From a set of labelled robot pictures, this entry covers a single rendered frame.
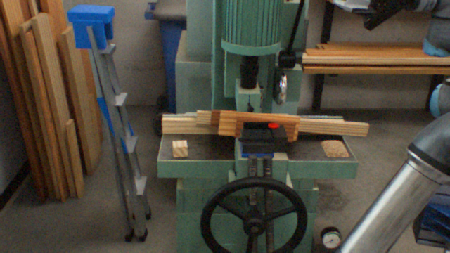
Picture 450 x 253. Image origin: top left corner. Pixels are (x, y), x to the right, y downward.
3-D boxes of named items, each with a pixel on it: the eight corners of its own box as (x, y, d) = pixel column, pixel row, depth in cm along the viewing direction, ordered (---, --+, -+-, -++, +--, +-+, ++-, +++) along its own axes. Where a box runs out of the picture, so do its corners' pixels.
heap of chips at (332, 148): (327, 157, 135) (328, 151, 134) (319, 141, 144) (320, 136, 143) (350, 157, 136) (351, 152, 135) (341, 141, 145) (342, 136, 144)
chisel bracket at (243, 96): (237, 119, 138) (238, 93, 134) (234, 101, 150) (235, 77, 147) (260, 119, 138) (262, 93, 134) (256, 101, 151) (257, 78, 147)
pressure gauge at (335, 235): (320, 253, 139) (323, 232, 136) (317, 244, 143) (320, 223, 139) (340, 253, 140) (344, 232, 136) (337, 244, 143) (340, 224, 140)
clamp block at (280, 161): (235, 187, 124) (236, 159, 120) (233, 162, 136) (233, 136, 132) (287, 187, 125) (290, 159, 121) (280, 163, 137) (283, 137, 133)
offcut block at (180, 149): (172, 151, 135) (172, 140, 134) (185, 150, 136) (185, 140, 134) (174, 157, 132) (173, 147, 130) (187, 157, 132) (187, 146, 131)
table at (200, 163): (152, 196, 124) (152, 178, 121) (163, 144, 151) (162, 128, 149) (367, 197, 127) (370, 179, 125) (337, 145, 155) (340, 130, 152)
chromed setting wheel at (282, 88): (277, 112, 150) (280, 76, 145) (272, 98, 161) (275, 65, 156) (285, 112, 151) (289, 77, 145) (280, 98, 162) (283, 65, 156)
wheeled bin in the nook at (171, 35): (149, 140, 331) (142, 8, 289) (154, 110, 380) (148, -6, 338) (235, 139, 337) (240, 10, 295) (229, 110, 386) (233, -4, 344)
